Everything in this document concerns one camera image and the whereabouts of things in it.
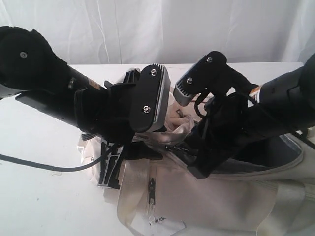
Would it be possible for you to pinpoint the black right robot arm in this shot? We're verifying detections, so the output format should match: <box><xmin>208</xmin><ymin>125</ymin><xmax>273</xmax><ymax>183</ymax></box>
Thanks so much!
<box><xmin>183</xmin><ymin>51</ymin><xmax>315</xmax><ymax>179</ymax></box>

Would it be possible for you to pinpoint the cream fabric duffel bag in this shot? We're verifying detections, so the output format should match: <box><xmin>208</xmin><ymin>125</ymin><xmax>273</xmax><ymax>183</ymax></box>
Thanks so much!
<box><xmin>78</xmin><ymin>67</ymin><xmax>315</xmax><ymax>236</ymax></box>

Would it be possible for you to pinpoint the white backdrop curtain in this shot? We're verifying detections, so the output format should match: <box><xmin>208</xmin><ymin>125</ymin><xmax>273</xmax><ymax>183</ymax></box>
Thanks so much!
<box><xmin>0</xmin><ymin>0</ymin><xmax>315</xmax><ymax>64</ymax></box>

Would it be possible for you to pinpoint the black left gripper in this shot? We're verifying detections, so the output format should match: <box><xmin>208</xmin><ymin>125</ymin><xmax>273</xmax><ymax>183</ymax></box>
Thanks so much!
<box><xmin>74</xmin><ymin>83</ymin><xmax>163</xmax><ymax>189</ymax></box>

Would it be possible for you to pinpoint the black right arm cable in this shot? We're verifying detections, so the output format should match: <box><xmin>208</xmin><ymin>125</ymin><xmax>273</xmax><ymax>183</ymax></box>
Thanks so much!
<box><xmin>194</xmin><ymin>90</ymin><xmax>315</xmax><ymax>150</ymax></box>

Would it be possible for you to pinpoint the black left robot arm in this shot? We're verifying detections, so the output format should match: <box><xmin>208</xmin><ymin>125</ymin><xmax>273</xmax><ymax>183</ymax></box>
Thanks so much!
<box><xmin>0</xmin><ymin>26</ymin><xmax>170</xmax><ymax>189</ymax></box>

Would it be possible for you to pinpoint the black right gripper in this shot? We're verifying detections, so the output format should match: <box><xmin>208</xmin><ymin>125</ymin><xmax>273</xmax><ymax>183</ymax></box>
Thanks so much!
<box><xmin>187</xmin><ymin>93</ymin><xmax>266</xmax><ymax>179</ymax></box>

